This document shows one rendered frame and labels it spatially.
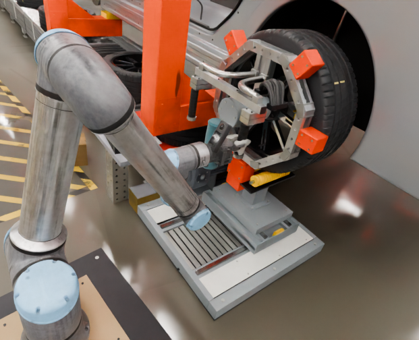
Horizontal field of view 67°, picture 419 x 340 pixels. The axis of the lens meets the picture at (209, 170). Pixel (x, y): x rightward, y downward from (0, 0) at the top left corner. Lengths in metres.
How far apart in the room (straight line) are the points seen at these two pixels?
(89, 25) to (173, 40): 1.99
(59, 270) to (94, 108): 0.49
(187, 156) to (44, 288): 0.55
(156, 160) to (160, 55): 0.90
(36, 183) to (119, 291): 0.61
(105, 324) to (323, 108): 1.10
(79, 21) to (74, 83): 2.85
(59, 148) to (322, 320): 1.47
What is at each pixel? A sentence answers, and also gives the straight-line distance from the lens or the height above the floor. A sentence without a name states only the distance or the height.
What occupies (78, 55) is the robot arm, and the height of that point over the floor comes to 1.21.
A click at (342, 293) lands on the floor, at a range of 1.99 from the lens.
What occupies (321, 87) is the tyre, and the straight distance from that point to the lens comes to 1.34.
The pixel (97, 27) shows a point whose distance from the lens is 3.57.
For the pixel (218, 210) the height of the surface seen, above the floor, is 0.14.
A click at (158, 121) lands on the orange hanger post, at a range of 1.74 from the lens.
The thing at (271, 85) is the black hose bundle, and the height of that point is 1.04.
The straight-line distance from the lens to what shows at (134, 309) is 1.30.
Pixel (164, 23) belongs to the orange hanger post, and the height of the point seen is 1.10.
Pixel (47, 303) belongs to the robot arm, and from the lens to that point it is 0.94.
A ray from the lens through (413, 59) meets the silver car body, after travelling 1.39.
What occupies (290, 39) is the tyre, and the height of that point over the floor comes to 1.16.
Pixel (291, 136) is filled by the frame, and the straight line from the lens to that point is 1.35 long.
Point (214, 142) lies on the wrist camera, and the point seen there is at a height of 0.85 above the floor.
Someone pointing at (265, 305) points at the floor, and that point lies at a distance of 1.76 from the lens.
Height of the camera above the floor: 1.42
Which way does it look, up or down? 35 degrees down
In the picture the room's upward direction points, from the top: 11 degrees clockwise
